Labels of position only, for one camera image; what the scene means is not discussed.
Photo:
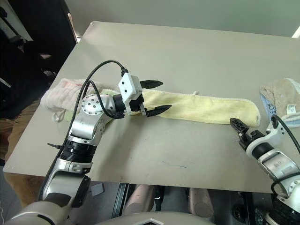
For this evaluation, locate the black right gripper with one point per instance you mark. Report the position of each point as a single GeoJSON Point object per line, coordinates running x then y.
{"type": "Point", "coordinates": [256, 136]}

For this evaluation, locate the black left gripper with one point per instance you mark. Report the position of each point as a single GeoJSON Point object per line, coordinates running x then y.
{"type": "Point", "coordinates": [136, 105]}

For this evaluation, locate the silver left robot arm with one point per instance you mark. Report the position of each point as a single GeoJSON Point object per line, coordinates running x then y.
{"type": "Point", "coordinates": [86, 126]}

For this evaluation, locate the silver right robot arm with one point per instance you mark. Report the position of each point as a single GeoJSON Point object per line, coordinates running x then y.
{"type": "Point", "coordinates": [276, 164]}

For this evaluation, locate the long yellow towel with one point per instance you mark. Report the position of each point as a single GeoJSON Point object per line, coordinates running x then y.
{"type": "Point", "coordinates": [199, 107]}

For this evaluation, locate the pink crumpled towel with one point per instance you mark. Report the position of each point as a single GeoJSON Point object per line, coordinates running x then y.
{"type": "Point", "coordinates": [63, 93]}

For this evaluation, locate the beige and blue cloth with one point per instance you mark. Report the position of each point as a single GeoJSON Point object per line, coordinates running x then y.
{"type": "Point", "coordinates": [283, 93]}

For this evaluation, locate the pinkish rounded cylinder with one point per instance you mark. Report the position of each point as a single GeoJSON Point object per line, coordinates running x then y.
{"type": "Point", "coordinates": [201, 201]}
{"type": "Point", "coordinates": [138, 199]}

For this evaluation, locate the small grey square pad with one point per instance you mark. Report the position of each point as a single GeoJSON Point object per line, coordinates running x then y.
{"type": "Point", "coordinates": [97, 189]}

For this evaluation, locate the black zip tie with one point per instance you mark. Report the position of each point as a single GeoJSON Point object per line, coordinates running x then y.
{"type": "Point", "coordinates": [54, 146]}

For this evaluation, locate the silver robot torso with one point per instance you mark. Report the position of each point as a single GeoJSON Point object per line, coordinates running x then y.
{"type": "Point", "coordinates": [152, 220]}

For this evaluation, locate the dark furniture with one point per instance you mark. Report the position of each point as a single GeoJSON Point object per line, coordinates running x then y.
{"type": "Point", "coordinates": [35, 47]}

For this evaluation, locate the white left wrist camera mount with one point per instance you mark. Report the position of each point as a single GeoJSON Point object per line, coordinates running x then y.
{"type": "Point", "coordinates": [129, 85]}

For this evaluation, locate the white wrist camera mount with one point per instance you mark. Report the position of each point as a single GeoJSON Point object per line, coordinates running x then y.
{"type": "Point", "coordinates": [129, 85]}
{"type": "Point", "coordinates": [276, 136]}

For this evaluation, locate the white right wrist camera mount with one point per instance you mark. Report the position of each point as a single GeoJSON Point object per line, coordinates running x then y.
{"type": "Point", "coordinates": [276, 136]}

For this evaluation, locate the black table frame bar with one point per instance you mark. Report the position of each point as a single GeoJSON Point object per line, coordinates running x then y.
{"type": "Point", "coordinates": [119, 199]}

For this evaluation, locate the white object at wall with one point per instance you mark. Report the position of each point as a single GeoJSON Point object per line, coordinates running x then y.
{"type": "Point", "coordinates": [296, 32]}

